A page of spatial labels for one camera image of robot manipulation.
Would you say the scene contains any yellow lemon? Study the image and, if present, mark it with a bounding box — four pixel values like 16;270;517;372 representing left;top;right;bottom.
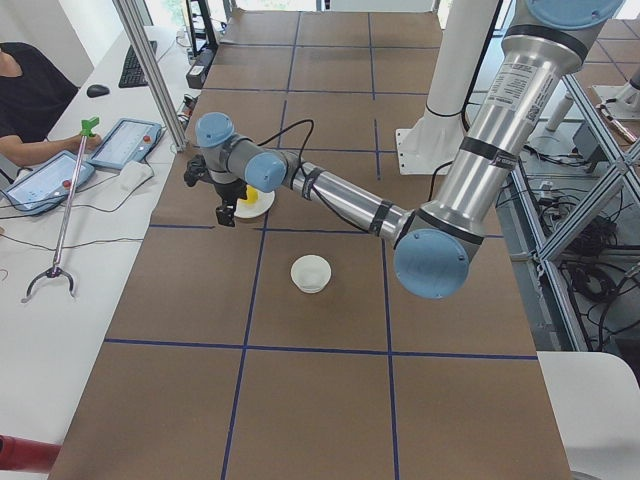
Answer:
243;185;259;205

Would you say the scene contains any black computer mouse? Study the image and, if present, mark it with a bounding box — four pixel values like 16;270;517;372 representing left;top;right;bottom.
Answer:
86;84;110;98

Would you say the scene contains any green handled reacher grabber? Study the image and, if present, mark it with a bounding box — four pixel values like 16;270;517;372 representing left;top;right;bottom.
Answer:
21;116;100;304

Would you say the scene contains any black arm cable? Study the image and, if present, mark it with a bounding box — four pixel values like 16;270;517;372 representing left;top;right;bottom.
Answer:
254;118;391;234

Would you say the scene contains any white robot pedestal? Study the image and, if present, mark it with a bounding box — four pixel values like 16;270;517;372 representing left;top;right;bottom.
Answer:
396;0;502;175

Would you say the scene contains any black keyboard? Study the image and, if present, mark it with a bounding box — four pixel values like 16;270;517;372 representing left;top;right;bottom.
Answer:
118;45;148;89

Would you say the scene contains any near teach pendant tablet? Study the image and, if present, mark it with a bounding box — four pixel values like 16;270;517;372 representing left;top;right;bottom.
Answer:
2;151;77;215

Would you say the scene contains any red fire extinguisher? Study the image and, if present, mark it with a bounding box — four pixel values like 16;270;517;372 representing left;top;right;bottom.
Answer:
0;435;61;473

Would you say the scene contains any far teach pendant tablet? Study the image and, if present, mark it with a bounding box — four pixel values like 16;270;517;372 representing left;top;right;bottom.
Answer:
88;118;162;170

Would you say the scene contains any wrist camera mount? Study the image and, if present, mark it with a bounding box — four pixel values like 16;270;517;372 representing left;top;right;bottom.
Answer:
183;154;211;187

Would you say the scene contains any brown paper table mat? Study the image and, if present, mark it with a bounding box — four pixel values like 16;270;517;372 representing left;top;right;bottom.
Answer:
52;12;569;479

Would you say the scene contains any black mini computer box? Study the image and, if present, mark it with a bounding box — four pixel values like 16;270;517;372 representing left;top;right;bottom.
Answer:
186;48;216;89

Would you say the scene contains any teach pendant tablet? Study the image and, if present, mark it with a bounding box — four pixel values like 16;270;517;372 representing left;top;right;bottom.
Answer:
2;151;77;215
88;118;162;170

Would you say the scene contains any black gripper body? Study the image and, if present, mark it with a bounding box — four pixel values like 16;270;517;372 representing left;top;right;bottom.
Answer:
214;180;242;205

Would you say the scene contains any person in black shirt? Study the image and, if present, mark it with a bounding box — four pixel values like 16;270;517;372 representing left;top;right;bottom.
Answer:
1;42;82;167

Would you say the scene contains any white plate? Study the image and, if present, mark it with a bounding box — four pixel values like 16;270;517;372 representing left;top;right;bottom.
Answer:
235;190;276;219

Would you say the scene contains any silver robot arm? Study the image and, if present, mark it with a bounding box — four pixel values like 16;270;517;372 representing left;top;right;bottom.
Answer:
185;1;619;299

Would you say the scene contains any aluminium frame post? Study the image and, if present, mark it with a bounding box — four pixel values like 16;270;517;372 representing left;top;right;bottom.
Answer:
113;0;188;152

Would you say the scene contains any white folded cloth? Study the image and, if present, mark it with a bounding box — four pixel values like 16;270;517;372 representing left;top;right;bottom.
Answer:
118;161;153;192

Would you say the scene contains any white bowl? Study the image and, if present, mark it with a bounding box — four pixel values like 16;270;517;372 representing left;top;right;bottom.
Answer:
290;255;332;294

